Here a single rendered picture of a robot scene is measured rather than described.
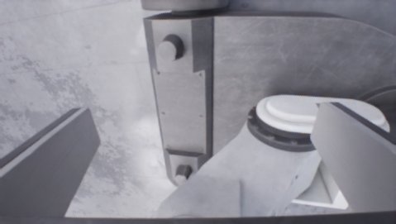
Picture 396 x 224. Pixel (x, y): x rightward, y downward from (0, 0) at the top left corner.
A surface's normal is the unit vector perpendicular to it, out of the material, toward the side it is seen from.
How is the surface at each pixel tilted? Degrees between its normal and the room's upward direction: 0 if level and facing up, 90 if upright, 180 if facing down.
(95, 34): 0
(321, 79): 0
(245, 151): 90
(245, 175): 90
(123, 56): 0
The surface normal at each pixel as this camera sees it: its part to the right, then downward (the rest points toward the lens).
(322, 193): -0.03, -0.86
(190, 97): -0.21, 0.51
